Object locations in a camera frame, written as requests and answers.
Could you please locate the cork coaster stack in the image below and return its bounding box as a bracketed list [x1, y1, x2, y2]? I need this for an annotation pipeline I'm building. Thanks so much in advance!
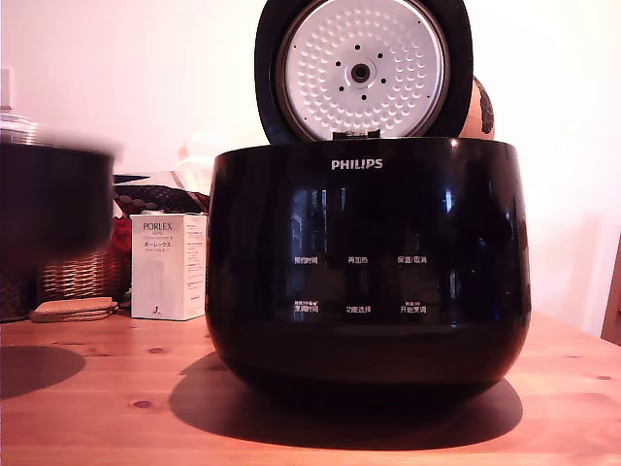
[29, 298, 120, 324]

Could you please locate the brown patterned round vase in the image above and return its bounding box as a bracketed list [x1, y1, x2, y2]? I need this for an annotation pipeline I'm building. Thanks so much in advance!
[458, 74, 497, 143]

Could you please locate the white crumpled bag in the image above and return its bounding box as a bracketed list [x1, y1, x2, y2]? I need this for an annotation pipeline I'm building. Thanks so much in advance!
[170, 137, 220, 188]

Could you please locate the dark dotted patterned cloth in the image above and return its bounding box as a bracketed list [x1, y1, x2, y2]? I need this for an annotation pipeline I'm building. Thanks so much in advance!
[112, 171, 211, 216]

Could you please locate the black rice cooker lid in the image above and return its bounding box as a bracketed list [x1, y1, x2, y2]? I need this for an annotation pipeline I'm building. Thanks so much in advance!
[253, 0, 474, 145]

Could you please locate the white Porlex box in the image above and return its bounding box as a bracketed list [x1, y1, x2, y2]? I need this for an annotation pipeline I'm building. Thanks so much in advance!
[129, 213, 210, 322]

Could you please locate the clear glass jar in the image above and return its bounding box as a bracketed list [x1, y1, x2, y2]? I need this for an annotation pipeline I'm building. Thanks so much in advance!
[0, 111, 41, 322]

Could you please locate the red fabric item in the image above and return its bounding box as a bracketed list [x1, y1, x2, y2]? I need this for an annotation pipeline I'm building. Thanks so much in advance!
[107, 216, 133, 266]

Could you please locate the black metallic pot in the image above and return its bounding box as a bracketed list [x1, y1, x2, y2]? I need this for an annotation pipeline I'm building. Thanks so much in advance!
[0, 126, 123, 257]

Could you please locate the black Philips rice cooker body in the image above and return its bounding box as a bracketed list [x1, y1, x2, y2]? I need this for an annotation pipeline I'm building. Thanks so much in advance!
[204, 136, 532, 395]

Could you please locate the woven wicker basket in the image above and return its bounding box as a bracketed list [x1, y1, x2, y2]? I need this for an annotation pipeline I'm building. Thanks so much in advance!
[35, 246, 130, 305]

